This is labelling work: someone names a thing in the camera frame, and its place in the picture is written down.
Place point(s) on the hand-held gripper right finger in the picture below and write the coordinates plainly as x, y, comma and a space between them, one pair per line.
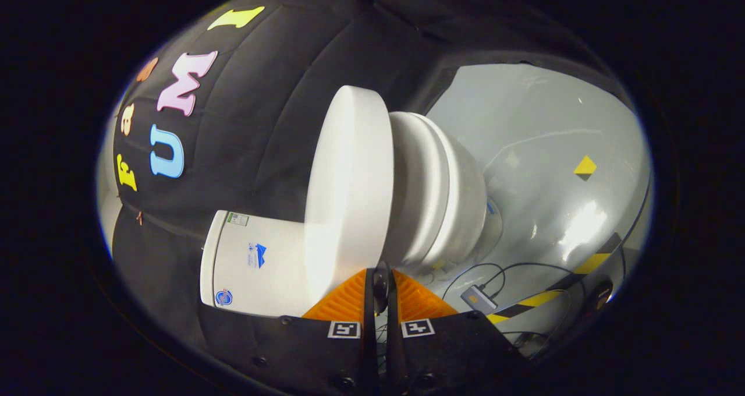
393, 349

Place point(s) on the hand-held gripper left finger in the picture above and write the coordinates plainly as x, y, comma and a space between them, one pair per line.
370, 338

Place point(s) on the white toilet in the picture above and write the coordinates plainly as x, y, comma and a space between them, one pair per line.
262, 273

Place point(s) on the white toilet seat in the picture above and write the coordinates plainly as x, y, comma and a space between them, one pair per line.
416, 192

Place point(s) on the small grey adapter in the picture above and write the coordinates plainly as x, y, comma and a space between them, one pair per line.
477, 299

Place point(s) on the small black device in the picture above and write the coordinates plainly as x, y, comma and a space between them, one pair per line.
599, 296

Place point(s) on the yellow black hazard tape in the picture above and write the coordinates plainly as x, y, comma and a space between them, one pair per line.
591, 263

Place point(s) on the black backdrop cloth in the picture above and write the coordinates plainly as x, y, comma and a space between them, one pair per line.
262, 122

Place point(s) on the yellow black diamond sticker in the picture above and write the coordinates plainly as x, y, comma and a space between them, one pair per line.
585, 168

